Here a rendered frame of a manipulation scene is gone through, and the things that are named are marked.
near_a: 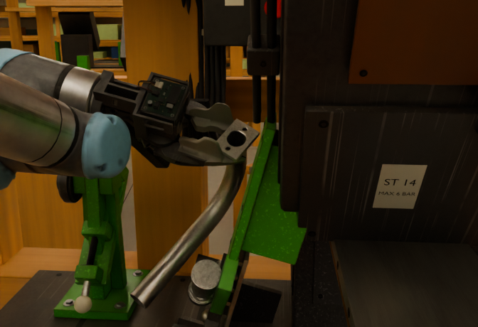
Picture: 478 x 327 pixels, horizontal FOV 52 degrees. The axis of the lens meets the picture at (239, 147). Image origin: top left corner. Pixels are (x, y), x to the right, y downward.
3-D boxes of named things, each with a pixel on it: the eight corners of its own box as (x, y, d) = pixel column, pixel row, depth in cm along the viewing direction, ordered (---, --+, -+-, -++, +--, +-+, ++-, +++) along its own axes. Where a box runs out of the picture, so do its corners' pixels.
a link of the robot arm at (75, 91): (65, 129, 69) (88, 84, 73) (96, 138, 69) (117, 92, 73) (53, 99, 63) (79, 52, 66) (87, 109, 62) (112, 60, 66)
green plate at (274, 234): (283, 305, 60) (337, 147, 54) (218, 286, 60) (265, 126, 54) (283, 261, 72) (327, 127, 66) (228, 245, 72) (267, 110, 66)
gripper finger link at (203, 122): (256, 120, 65) (187, 109, 64) (250, 142, 70) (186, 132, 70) (258, 101, 66) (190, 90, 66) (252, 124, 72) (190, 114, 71)
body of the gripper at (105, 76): (176, 129, 61) (84, 103, 61) (176, 160, 68) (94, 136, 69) (194, 81, 65) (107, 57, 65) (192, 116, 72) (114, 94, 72)
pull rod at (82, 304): (88, 317, 78) (85, 284, 77) (72, 316, 78) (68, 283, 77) (101, 298, 84) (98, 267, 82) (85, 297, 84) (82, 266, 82)
